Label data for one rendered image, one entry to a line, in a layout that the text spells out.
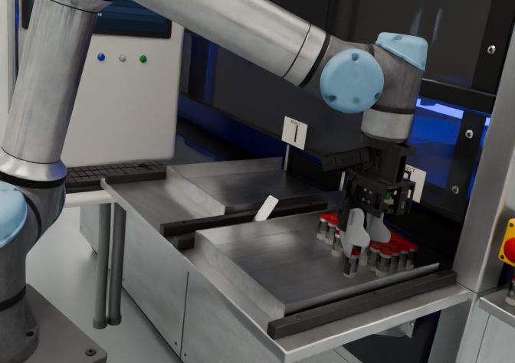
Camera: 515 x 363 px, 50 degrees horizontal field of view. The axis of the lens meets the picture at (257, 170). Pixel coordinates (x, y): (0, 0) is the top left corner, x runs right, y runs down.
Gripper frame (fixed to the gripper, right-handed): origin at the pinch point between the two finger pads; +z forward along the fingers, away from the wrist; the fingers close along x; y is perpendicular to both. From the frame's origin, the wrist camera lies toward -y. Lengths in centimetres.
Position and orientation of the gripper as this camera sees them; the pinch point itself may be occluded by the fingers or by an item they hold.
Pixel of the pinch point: (352, 246)
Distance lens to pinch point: 95.0
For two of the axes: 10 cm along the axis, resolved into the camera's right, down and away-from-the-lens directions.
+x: 8.1, -0.8, 5.7
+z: -1.2, 9.5, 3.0
